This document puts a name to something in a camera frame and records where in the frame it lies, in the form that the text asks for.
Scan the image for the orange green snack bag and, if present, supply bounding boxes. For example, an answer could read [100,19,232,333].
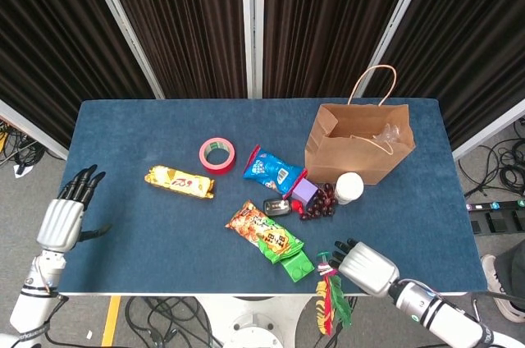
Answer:
[225,199,305,263]

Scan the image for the gold biscuit packet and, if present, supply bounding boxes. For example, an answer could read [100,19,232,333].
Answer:
[144,164,216,200]

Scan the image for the person grey trousers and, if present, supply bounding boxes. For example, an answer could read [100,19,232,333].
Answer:
[502,239,525,295]

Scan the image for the purple foam block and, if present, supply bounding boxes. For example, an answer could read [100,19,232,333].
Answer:
[291,178,320,206]

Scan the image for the white sneaker dark sole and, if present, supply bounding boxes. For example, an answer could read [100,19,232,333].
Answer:
[480,254,525,323]

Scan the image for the red tape roll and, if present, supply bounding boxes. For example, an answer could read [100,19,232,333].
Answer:
[199,137,237,176]

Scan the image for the green toy brick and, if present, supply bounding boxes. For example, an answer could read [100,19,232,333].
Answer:
[280,250,316,284]

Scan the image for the dark pleated curtain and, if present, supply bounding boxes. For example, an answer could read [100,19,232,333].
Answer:
[262,0,420,99]
[367,0,525,151]
[98,0,249,99]
[0,0,157,150]

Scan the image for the white partition post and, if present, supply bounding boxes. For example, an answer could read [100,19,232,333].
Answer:
[80,0,166,99]
[352,0,436,99]
[240,0,266,99]
[0,99,69,160]
[453,99,525,160]

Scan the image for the brown paper bag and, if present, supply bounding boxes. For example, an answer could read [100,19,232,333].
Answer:
[304,64,416,185]

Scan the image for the blue snack bag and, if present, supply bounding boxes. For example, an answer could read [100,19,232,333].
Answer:
[241,144,308,195]

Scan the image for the colourful feather shuttlecock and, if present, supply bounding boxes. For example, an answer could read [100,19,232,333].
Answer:
[314,251,354,337]

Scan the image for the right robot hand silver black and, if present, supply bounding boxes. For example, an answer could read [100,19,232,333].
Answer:
[327,238,401,299]

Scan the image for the yellow floor tape strip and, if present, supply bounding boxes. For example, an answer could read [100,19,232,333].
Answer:
[101,295,122,347]

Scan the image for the white paper cup stack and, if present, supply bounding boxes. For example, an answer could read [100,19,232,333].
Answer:
[334,172,365,206]

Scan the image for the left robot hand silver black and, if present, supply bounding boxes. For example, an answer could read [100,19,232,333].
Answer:
[36,163,112,254]

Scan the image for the white table pedestal base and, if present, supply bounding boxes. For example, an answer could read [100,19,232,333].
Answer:
[196,295,308,348]

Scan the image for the dark red grape bunch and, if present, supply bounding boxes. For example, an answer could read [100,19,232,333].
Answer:
[299,182,340,222]

